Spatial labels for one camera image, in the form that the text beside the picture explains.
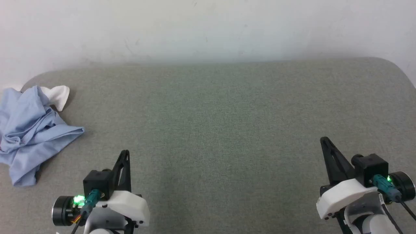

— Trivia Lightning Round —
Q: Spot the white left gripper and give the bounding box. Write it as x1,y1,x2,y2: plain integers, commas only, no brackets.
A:
97,150,150,227

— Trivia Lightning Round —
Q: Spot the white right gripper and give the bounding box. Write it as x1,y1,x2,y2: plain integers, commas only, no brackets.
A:
316,136,379,220

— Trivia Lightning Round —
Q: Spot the light blue white-collared shirt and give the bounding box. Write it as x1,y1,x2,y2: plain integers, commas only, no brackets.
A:
0,85,85,187

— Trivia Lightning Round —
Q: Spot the grey fabric sofa cushion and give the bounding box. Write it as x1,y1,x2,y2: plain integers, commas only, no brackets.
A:
0,57,416,234

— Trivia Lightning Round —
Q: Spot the teal-plug left gripper cable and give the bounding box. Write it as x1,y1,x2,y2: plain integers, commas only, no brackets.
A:
71,189,102,234

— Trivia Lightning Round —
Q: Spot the teal-plug gripper cable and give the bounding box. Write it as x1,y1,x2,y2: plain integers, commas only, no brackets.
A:
71,189,102,234
372,175,416,222

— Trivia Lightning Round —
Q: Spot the teal-plug right gripper cable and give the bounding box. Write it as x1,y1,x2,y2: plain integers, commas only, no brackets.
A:
372,175,416,222

